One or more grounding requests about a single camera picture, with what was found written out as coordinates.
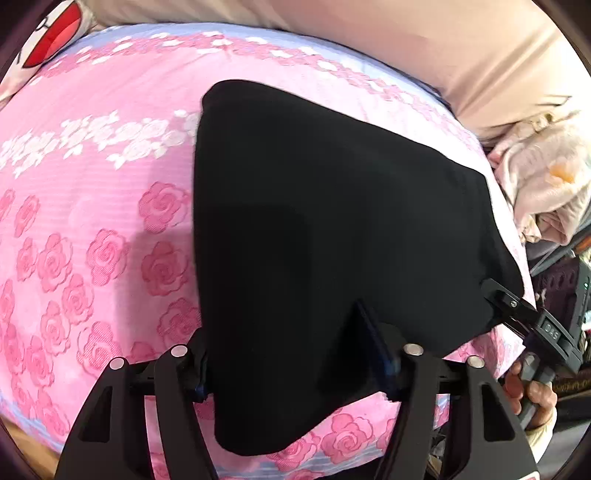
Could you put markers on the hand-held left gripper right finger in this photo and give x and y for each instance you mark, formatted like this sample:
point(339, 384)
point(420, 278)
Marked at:
point(381, 355)

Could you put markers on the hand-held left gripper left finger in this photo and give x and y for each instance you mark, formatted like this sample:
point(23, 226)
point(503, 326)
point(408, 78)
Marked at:
point(201, 390)

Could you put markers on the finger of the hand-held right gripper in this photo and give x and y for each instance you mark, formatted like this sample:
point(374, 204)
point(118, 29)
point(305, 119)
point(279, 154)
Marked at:
point(510, 302)
point(519, 325)

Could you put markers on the black pants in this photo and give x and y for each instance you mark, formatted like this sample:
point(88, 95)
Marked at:
point(323, 207)

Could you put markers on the person's right forearm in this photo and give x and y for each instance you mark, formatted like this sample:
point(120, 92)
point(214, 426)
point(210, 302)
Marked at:
point(540, 441)

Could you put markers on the person's right hand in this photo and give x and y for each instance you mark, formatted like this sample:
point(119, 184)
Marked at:
point(540, 401)

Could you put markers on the dark patterned cloth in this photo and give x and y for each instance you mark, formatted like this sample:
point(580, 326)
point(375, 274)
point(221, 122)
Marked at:
point(554, 288)

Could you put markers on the pile of light pink clothing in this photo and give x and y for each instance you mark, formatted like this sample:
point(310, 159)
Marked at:
point(535, 184)

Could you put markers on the pink floral blanket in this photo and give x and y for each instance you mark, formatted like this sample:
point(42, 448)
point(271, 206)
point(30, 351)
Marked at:
point(92, 184)

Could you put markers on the beige cloth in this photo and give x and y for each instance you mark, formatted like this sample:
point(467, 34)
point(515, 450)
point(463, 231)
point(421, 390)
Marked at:
point(415, 46)

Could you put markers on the cartoon face pillow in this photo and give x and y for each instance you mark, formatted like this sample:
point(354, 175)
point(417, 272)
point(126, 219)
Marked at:
point(51, 41)

